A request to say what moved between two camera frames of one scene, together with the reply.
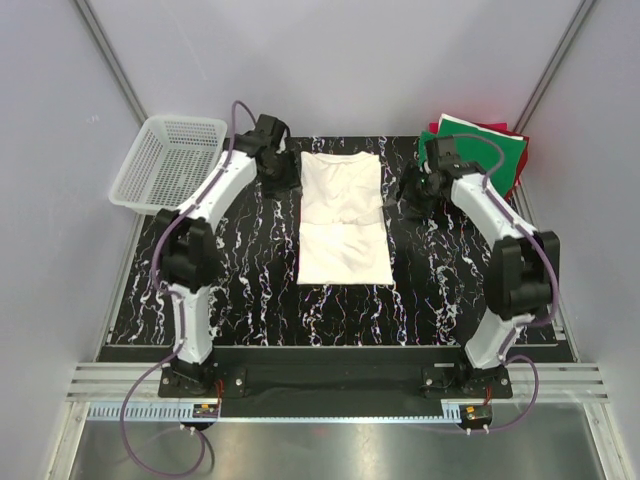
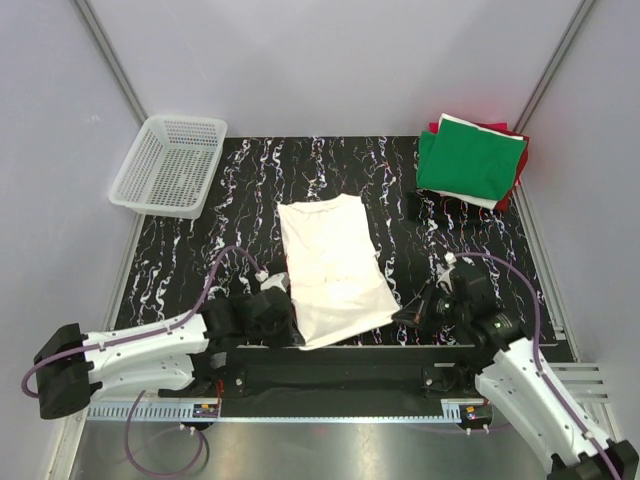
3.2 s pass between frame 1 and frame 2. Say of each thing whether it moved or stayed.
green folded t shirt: stayed
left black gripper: moved
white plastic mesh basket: stayed
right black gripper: moved
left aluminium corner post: stayed
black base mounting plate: stayed
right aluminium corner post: stayed
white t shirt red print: moved
